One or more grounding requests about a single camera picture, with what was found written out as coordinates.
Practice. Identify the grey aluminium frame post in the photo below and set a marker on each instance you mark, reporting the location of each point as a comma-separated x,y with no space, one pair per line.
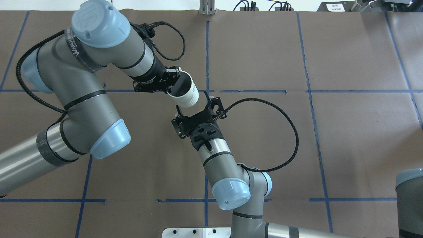
207,7

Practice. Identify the black power strip right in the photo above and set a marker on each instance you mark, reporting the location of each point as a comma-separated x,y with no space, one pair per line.
281,6

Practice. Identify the white ribbed HOME mug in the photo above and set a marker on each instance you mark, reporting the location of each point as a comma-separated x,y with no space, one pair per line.
184,92

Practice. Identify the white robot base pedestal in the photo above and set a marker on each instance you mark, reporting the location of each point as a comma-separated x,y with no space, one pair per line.
197,232

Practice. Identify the black power strip left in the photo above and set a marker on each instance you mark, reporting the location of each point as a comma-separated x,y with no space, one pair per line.
246,6

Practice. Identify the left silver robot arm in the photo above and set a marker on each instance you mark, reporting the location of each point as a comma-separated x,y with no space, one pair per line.
66,64

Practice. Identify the black power strip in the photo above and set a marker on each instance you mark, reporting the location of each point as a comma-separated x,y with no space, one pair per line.
246,6
281,6

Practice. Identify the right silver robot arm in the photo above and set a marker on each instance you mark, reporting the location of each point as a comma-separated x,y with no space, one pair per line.
235,186

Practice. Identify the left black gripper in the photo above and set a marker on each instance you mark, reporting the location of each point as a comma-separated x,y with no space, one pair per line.
154,74

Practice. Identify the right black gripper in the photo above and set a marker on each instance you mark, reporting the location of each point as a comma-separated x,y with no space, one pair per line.
213,104

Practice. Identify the dark box with label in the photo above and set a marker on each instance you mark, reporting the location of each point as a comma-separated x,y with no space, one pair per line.
337,6

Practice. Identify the brown paper table mat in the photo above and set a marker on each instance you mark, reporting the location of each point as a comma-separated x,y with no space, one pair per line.
350,82

